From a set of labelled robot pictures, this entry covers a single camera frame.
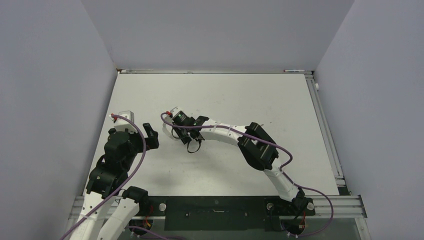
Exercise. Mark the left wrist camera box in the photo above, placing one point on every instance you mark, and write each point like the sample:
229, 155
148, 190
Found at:
125, 122

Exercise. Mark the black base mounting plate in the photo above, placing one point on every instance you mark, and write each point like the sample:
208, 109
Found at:
223, 213

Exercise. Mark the aluminium rail edge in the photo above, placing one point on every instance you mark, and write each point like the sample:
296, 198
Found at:
325, 131
181, 71

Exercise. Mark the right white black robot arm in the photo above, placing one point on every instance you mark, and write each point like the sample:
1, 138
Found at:
259, 150

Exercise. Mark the aluminium front frame rail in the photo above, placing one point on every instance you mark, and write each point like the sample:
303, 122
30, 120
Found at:
344, 206

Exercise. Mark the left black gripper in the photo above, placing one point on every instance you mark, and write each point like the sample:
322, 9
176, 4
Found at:
151, 141

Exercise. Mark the aluminium rail back edge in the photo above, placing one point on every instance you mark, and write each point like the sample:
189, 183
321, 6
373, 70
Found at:
181, 71

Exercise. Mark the marker pen at back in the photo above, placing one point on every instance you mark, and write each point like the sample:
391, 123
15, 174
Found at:
294, 71

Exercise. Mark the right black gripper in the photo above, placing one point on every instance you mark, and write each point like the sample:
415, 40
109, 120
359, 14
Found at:
186, 139

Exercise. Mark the aluminium rail right edge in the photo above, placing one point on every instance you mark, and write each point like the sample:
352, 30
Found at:
325, 131

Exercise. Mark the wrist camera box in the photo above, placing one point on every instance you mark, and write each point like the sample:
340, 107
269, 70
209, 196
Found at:
125, 122
173, 112

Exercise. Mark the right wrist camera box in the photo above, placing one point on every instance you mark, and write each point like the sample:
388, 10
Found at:
173, 112

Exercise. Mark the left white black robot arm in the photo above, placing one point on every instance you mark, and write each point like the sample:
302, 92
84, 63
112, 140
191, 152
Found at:
125, 141

